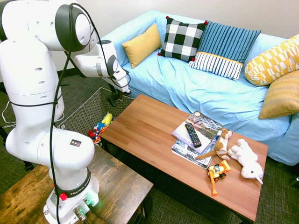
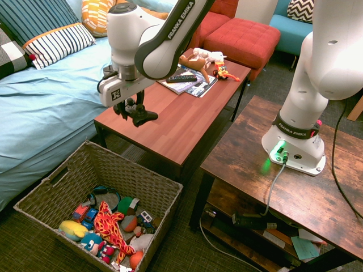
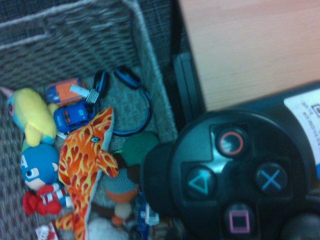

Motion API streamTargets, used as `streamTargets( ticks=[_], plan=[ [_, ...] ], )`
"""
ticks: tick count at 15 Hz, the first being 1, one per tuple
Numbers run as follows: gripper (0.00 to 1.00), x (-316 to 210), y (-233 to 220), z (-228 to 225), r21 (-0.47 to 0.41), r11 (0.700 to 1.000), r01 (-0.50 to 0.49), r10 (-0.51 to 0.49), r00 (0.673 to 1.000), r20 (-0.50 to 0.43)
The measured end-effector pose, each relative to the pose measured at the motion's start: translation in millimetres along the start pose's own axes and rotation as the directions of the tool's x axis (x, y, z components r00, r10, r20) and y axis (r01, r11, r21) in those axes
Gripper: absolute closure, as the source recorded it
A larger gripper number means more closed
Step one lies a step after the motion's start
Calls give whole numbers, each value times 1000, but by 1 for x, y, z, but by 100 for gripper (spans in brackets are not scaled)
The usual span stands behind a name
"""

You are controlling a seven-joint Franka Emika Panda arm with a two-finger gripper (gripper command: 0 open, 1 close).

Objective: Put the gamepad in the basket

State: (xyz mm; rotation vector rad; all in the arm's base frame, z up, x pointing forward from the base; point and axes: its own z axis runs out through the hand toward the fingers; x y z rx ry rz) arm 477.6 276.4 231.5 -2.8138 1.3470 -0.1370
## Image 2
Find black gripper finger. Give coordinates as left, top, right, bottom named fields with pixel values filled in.
left=113, top=99, right=129, bottom=120
left=135, top=90, right=146, bottom=112

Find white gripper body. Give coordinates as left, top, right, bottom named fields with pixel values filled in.
left=98, top=74, right=155, bottom=108

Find black Sony gamepad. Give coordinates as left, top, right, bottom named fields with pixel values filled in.
left=124, top=97, right=159, bottom=128

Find woven wicker basket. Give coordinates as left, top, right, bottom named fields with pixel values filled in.
left=13, top=141, right=184, bottom=272

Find magazines on table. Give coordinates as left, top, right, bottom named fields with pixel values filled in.
left=157, top=63, right=211, bottom=96

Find red-brown wooden coffee table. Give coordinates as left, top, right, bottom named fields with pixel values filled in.
left=93, top=48, right=252, bottom=182

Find black remote control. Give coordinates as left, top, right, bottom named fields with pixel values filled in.
left=166, top=74, right=198, bottom=84

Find blue cover magazine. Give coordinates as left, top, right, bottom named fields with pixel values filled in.
left=185, top=74, right=218, bottom=99

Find brown plush dog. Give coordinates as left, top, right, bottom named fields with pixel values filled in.
left=178, top=53, right=211, bottom=84

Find light blue sofa bed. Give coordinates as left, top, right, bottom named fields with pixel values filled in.
left=0, top=0, right=176, bottom=212

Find white navy striped pillow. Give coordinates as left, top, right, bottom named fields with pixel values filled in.
left=22, top=22, right=96, bottom=70

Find orange yellow patterned pillow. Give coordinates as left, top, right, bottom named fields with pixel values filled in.
left=81, top=0, right=120, bottom=39

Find white plush animal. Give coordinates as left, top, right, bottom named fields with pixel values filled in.
left=192, top=47, right=227, bottom=69

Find orange toy vehicle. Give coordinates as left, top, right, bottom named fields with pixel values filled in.
left=213, top=61, right=241, bottom=83

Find blue black headphones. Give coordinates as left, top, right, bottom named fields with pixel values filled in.
left=87, top=185, right=122, bottom=212

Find green white ball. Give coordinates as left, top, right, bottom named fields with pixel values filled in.
left=117, top=196, right=140, bottom=216

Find red armchair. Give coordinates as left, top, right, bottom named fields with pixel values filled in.
left=195, top=0, right=239, bottom=49

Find black white checked pillow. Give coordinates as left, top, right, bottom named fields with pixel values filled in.
left=0, top=27, right=32, bottom=80

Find red-orange toy truck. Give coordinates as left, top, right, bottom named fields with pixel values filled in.
left=71, top=201, right=92, bottom=223

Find blue white toy van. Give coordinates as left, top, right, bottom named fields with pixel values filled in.
left=137, top=210, right=157, bottom=229

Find blue police toy car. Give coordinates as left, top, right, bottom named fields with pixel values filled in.
left=81, top=208, right=99, bottom=230

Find dark teal striped pillow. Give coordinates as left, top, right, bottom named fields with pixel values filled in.
left=0, top=0, right=82, bottom=48

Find gray orange ball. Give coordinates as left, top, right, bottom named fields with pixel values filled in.
left=121, top=214, right=139, bottom=233

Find red ottoman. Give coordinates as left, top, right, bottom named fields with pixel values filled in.
left=203, top=18, right=282, bottom=82

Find orange flame dolphin plush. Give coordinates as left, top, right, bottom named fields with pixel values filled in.
left=94, top=201, right=136, bottom=265

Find rustic wooden table with shelf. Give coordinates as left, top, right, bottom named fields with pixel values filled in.
left=189, top=95, right=363, bottom=272

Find yellow plush toy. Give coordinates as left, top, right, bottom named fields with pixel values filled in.
left=58, top=220, right=89, bottom=243

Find white plush toy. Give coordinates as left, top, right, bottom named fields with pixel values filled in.
left=129, top=233, right=154, bottom=252

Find blue hero plush toy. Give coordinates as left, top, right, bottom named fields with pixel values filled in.
left=80, top=232, right=103, bottom=254

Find teal chair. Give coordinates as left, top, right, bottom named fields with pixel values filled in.
left=268, top=0, right=314, bottom=71

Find black power supply box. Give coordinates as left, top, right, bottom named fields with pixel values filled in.
left=231, top=212, right=277, bottom=231

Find black white chevron pillow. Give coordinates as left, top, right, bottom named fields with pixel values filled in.
left=286, top=0, right=315, bottom=24

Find light wooden furniture piece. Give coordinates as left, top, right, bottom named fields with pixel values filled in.
left=347, top=95, right=363, bottom=122

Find white paper sheet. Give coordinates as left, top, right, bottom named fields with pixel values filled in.
left=297, top=228, right=324, bottom=244

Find teal paper sheet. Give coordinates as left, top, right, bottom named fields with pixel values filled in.
left=290, top=235, right=321, bottom=261

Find gray robot cable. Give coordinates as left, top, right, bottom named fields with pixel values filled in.
left=260, top=163, right=288, bottom=218

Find white cable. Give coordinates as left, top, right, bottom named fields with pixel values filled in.
left=199, top=216, right=258, bottom=272

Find black power cable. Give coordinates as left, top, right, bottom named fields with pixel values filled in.
left=331, top=97, right=363, bottom=220

